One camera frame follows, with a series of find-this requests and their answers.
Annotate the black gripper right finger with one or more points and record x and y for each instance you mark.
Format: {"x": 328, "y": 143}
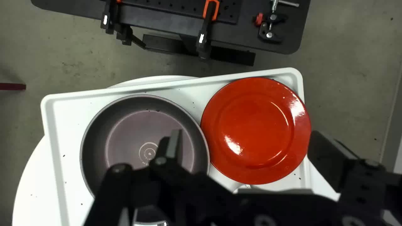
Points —
{"x": 360, "y": 188}

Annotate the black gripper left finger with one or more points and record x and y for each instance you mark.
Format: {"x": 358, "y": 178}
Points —
{"x": 117, "y": 188}

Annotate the white plastic tray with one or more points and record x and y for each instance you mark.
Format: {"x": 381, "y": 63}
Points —
{"x": 63, "y": 125}

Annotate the red plate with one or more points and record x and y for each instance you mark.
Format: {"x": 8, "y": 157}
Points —
{"x": 255, "y": 129}

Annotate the black orange bar clamp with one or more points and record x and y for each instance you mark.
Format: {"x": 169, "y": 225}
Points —
{"x": 108, "y": 19}
{"x": 205, "y": 37}

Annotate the black clamp red knob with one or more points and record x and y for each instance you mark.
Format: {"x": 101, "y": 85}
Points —
{"x": 268, "y": 29}

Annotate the black workbench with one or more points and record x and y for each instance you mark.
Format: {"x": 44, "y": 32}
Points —
{"x": 239, "y": 32}

